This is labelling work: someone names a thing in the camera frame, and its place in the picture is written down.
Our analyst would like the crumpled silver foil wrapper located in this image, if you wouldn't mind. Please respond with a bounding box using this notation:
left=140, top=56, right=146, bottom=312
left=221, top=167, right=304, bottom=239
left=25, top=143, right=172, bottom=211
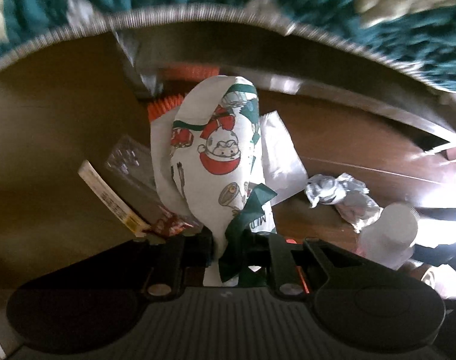
left=304, top=172, right=382, bottom=233

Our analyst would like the cartoon printed paper wrapper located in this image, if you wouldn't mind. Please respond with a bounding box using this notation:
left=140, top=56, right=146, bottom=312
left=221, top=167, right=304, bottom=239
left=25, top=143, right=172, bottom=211
left=150, top=75, right=278, bottom=288

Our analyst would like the wooden furniture base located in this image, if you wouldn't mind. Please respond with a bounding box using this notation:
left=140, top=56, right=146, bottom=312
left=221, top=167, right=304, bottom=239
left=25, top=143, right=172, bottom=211
left=247, top=32, right=456, bottom=154

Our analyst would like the red snack wrapper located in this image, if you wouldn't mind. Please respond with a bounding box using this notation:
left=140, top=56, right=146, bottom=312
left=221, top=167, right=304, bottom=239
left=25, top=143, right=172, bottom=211
left=145, top=212, right=203, bottom=238

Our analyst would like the orange foam fruit net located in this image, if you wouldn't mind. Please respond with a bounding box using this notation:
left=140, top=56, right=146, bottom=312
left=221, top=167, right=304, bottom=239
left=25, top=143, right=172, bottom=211
left=147, top=95, right=184, bottom=121
left=167, top=65, right=220, bottom=80

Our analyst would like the white paper napkin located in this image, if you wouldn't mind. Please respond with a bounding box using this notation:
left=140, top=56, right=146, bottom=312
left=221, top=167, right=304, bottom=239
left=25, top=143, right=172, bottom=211
left=259, top=111, right=308, bottom=193

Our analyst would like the metal furniture leg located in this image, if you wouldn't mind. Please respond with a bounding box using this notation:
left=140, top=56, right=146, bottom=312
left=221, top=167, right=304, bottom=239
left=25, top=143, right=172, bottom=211
left=111, top=29, right=166, bottom=99

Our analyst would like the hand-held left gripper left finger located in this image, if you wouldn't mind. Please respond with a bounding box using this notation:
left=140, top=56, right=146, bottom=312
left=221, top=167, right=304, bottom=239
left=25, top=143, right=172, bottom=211
left=137, top=232, right=214, bottom=303

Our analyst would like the clear plastic container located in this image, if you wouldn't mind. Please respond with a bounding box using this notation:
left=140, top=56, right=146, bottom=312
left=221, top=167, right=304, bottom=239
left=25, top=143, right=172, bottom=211
left=103, top=135, right=165, bottom=227

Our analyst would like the white plastic cup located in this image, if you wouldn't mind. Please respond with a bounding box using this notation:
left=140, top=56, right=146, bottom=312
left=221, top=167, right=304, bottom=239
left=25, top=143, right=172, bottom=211
left=358, top=202, right=419, bottom=271

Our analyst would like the white stick packet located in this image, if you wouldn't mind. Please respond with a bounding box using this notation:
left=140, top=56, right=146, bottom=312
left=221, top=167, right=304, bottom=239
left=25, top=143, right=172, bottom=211
left=77, top=159, right=148, bottom=239

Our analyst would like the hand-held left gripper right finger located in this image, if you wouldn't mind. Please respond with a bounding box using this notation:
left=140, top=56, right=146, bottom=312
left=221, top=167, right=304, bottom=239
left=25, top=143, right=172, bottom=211
left=251, top=232, right=349, bottom=298

